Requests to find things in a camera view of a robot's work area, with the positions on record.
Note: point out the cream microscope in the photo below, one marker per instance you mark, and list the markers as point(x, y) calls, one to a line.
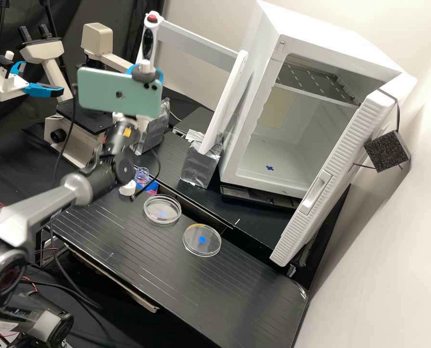
point(48, 54)

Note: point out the blue bottle holder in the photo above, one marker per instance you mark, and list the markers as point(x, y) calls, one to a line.
point(152, 187)

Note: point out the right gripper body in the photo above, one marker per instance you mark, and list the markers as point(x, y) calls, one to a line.
point(140, 120)

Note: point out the white pipette stand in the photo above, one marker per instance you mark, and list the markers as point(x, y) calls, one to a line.
point(201, 47)

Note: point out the petri dish lid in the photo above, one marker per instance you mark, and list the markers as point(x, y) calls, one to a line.
point(202, 242)

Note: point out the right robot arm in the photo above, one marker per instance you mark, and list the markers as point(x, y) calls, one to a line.
point(38, 206)

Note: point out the white cap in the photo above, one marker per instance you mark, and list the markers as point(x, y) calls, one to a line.
point(127, 188)

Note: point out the right wrist camera phone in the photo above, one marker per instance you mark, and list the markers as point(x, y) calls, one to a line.
point(110, 90)

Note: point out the petri dish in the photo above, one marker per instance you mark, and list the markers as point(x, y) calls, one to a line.
point(163, 210)

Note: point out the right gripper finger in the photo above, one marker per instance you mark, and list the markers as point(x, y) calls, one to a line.
point(131, 70)
point(159, 74)

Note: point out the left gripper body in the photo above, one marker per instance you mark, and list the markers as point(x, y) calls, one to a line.
point(7, 84)

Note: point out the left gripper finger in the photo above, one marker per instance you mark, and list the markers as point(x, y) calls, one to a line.
point(43, 90)
point(17, 69)

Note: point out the small bottle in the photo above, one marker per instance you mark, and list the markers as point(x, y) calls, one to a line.
point(142, 175)

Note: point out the pipette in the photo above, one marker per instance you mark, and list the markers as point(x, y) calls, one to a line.
point(148, 40)

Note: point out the left phone holder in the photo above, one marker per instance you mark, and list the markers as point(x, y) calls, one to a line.
point(9, 55)

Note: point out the white incubator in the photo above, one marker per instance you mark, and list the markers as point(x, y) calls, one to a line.
point(266, 72)

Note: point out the incubator door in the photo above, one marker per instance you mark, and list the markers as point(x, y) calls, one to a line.
point(346, 163)

